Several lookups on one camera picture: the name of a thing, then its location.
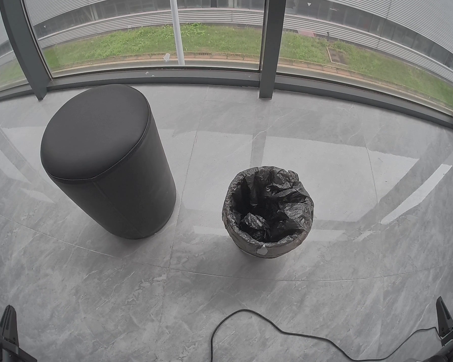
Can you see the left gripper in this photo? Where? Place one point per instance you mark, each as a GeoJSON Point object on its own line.
{"type": "Point", "coordinates": [7, 355]}

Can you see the black plastic bag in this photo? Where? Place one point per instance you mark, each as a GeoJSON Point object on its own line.
{"type": "Point", "coordinates": [294, 213]}

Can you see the black plastic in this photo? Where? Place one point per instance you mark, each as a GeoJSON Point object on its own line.
{"type": "Point", "coordinates": [253, 226]}

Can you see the white trash bin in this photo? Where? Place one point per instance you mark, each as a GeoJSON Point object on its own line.
{"type": "Point", "coordinates": [273, 256]}

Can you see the dark grey round stool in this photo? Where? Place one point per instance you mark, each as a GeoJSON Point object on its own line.
{"type": "Point", "coordinates": [98, 145]}

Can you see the window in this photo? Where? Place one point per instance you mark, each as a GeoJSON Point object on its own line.
{"type": "Point", "coordinates": [268, 51]}

